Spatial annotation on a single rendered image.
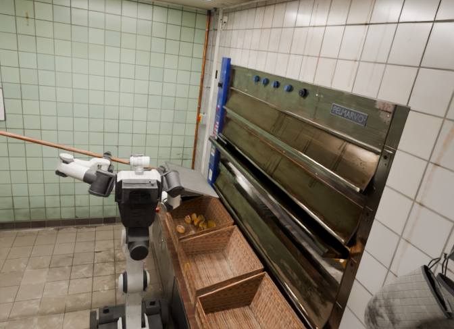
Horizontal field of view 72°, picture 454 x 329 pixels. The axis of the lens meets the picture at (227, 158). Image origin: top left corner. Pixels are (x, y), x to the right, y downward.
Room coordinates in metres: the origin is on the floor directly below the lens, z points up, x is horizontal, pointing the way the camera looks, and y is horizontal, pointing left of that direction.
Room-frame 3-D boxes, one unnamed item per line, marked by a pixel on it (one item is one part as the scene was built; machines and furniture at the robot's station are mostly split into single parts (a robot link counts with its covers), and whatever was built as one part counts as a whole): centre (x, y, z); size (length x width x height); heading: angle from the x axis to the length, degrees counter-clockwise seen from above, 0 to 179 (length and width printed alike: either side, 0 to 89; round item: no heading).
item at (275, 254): (2.09, -0.28, 1.02); 1.79 x 0.11 x 0.19; 22
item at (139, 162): (1.82, 0.53, 1.47); 0.10 x 0.07 x 0.09; 110
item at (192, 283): (1.98, -0.04, 0.72); 0.56 x 0.49 x 0.28; 22
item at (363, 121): (2.10, -0.31, 1.99); 1.80 x 0.08 x 0.21; 22
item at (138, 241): (1.74, 0.50, 1.01); 0.28 x 0.13 x 0.18; 24
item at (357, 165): (2.09, -0.28, 1.80); 1.79 x 0.11 x 0.19; 22
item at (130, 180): (1.76, 0.52, 1.27); 0.34 x 0.30 x 0.36; 110
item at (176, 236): (2.53, 0.19, 0.72); 0.56 x 0.49 x 0.28; 23
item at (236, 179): (2.10, -0.30, 1.16); 1.80 x 0.06 x 0.04; 22
